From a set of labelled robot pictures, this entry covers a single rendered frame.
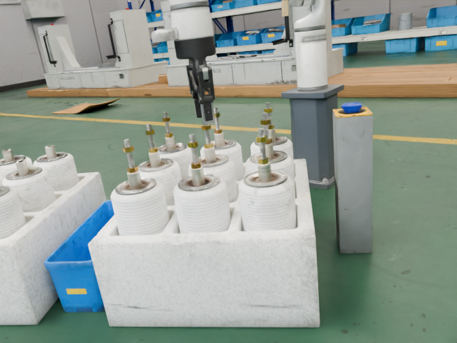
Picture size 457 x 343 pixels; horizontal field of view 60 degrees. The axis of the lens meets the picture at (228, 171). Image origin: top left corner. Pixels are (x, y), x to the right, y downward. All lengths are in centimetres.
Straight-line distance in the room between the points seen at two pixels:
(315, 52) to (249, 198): 66
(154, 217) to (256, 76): 250
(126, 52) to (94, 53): 414
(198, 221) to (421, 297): 43
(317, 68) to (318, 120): 15
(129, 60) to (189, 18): 349
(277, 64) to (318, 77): 180
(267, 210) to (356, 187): 27
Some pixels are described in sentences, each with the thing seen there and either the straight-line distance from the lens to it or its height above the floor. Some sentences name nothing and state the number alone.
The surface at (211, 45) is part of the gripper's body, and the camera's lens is 76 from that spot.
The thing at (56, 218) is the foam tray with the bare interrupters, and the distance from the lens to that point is 95.
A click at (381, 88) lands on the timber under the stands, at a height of 5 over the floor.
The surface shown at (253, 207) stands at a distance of 67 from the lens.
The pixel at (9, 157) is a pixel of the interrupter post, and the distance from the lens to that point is 115.
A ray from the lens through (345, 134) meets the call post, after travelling 84.
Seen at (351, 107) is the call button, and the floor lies 33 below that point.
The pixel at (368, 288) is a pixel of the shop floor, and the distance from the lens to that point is 85.
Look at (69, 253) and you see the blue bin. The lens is 94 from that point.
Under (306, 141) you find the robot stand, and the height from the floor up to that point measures 15.
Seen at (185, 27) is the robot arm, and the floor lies 51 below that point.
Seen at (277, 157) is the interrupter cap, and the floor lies 25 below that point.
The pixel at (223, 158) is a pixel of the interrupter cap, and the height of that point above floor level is 25.
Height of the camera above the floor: 50
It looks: 19 degrees down
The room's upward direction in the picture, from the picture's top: 7 degrees counter-clockwise
